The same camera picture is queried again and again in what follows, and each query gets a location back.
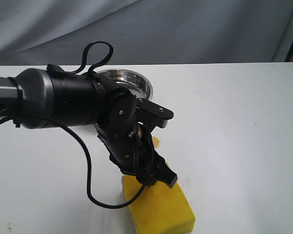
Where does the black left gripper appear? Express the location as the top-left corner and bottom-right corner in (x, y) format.
(96, 114), (177, 188)

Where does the yellow sponge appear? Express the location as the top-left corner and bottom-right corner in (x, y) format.
(128, 182), (196, 234)

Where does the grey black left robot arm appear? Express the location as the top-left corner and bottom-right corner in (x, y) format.
(0, 66), (178, 187)

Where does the round stainless steel dish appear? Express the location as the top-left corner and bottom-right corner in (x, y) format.
(97, 69), (153, 100)

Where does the grey fabric backdrop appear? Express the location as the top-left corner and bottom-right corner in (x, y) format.
(0, 0), (293, 65)

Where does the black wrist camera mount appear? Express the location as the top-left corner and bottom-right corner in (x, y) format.
(135, 98), (174, 133)

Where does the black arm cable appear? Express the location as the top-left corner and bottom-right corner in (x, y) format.
(0, 113), (149, 209)

